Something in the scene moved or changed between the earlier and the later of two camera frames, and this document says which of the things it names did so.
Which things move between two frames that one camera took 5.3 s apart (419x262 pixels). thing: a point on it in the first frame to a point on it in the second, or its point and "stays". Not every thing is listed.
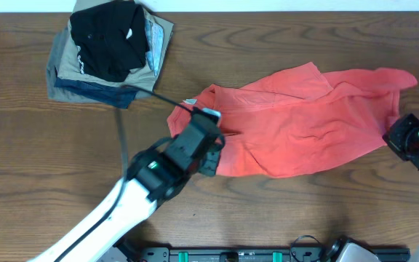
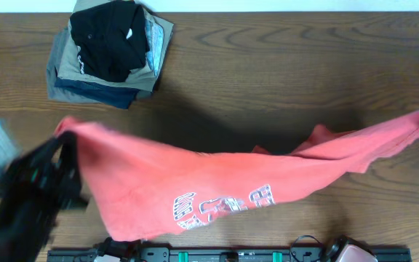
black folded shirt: [111, 39] stays
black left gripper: [214, 157] to [42, 176]
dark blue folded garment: [110, 94] stays
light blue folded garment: [154, 34] stays
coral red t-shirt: [299, 118] to [141, 192]
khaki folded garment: [144, 78] stays
